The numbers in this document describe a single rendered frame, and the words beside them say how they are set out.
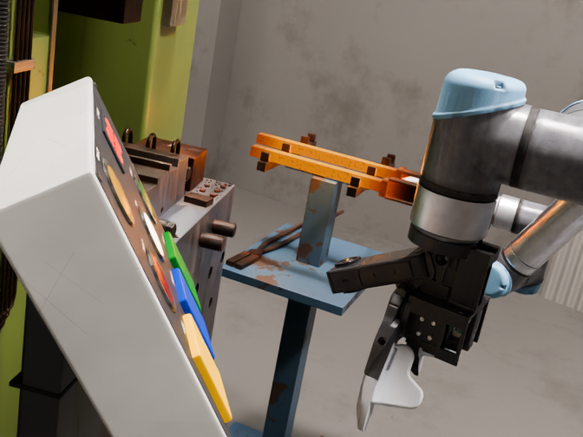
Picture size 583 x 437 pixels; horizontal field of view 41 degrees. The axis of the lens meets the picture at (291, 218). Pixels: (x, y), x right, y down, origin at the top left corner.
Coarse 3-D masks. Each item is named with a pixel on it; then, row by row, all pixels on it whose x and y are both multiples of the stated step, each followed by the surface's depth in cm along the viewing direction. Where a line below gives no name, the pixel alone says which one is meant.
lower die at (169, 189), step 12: (132, 144) 139; (132, 156) 129; (168, 156) 132; (180, 156) 137; (144, 168) 127; (156, 168) 128; (168, 168) 128; (180, 168) 134; (144, 180) 124; (156, 180) 123; (168, 180) 129; (180, 180) 136; (156, 192) 124; (168, 192) 131; (180, 192) 138; (156, 204) 125; (168, 204) 132
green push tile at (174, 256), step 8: (168, 232) 88; (168, 240) 86; (168, 248) 84; (176, 248) 88; (168, 256) 82; (176, 256) 83; (176, 264) 82; (184, 264) 89; (184, 272) 84; (192, 280) 90; (192, 288) 85
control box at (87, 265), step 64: (64, 128) 66; (0, 192) 56; (64, 192) 53; (128, 192) 70; (64, 256) 55; (128, 256) 56; (64, 320) 56; (128, 320) 58; (128, 384) 60; (192, 384) 61
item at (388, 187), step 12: (276, 156) 170; (288, 156) 169; (300, 156) 171; (300, 168) 169; (312, 168) 168; (324, 168) 167; (336, 168) 166; (348, 180) 165; (372, 180) 163; (384, 180) 162; (396, 180) 161; (384, 192) 162; (396, 192) 163; (408, 192) 162; (408, 204) 161
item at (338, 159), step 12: (264, 144) 184; (276, 144) 183; (300, 144) 182; (312, 156) 180; (324, 156) 179; (336, 156) 178; (348, 156) 178; (360, 168) 176; (384, 168) 174; (396, 168) 176
